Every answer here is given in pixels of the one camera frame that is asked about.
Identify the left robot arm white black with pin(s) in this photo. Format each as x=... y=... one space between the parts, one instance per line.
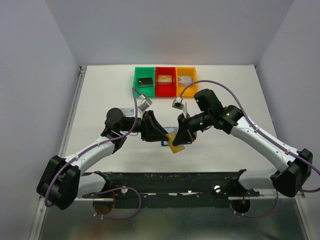
x=80 y=162

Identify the gold credit card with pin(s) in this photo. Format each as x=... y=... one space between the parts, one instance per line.
x=171 y=137

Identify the black leather card holder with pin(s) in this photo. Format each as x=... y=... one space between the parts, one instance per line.
x=165 y=143

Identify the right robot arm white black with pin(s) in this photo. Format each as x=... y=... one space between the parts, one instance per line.
x=291 y=166

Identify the red plastic bin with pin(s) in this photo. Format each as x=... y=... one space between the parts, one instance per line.
x=165 y=90

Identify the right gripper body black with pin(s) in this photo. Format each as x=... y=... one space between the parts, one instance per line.
x=187 y=127

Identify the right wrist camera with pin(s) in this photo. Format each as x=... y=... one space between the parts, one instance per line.
x=179 y=104

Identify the aluminium rail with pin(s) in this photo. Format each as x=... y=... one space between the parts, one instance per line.
x=72 y=112
x=275 y=193

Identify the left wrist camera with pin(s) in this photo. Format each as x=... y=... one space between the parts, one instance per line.
x=144 y=104

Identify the green plastic bin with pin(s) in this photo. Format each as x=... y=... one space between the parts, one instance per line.
x=145 y=72

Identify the gold card in red bin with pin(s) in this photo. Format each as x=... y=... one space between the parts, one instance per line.
x=164 y=79

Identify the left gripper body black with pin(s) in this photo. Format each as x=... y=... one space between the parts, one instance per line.
x=145 y=128

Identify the aluminium rail left side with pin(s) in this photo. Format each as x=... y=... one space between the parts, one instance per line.
x=72 y=112

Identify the aluminium rail front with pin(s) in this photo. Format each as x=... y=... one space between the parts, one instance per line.
x=275 y=193

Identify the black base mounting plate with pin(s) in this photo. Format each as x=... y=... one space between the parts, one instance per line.
x=163 y=190

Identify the silver credit card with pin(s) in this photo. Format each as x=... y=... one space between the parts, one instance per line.
x=128 y=111

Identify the black card in green bin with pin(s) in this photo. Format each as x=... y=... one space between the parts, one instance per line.
x=144 y=82

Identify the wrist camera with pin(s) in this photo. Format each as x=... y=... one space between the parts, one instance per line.
x=144 y=104
x=179 y=104

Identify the silver cards in yellow bin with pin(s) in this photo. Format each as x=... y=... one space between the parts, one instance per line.
x=184 y=80

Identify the yellow plastic bin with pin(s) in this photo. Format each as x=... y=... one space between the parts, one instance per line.
x=186 y=71

